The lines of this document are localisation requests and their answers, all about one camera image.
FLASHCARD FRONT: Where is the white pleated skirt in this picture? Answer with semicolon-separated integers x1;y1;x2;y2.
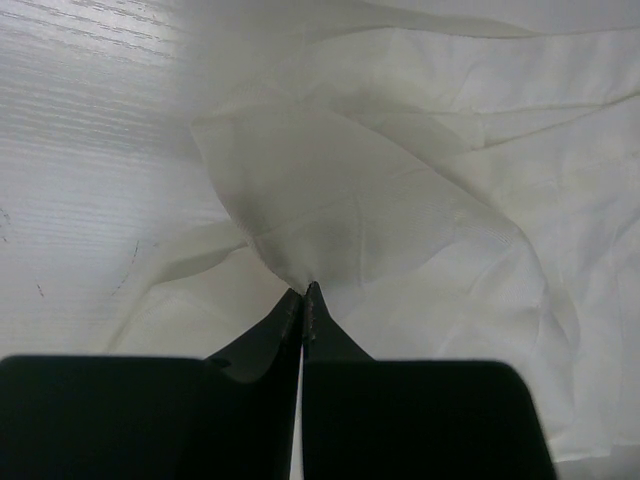
106;1;639;462

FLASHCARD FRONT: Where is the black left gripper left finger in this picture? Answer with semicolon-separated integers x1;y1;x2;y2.
1;291;303;479

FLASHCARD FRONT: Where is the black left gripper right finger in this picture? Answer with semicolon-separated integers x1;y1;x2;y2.
302;283;557;479

